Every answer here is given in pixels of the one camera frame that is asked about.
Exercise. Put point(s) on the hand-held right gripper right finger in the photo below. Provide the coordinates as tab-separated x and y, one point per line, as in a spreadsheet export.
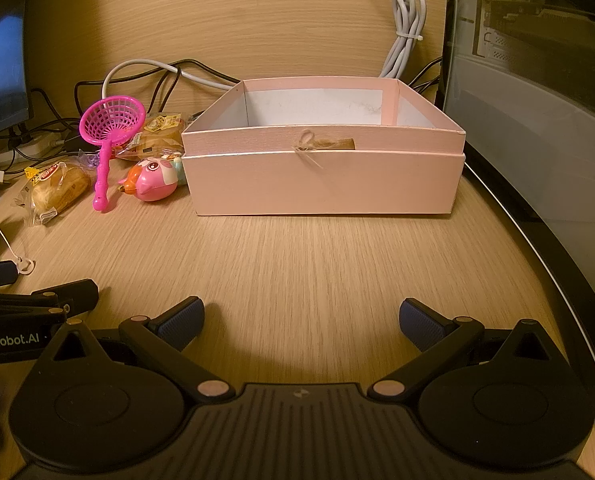
421	327

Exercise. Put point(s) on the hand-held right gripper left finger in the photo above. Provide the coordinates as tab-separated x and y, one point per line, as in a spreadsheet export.
180	324

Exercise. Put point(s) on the bread roll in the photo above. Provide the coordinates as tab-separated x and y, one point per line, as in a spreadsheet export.
60	190

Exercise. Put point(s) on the pink owl toy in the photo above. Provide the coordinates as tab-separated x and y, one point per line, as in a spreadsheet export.
152	181

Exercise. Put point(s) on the pink cardboard box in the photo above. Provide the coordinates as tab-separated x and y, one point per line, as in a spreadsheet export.
327	185

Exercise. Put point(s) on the white power strip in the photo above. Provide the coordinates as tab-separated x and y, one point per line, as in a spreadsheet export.
32	147

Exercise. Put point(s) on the pastry yellow label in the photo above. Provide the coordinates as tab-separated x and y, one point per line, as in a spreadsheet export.
160	135

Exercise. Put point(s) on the pink plastic toy net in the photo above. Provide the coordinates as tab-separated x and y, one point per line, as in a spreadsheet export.
103	170

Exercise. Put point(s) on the glass-sided computer case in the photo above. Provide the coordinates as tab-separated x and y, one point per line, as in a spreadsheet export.
537	110

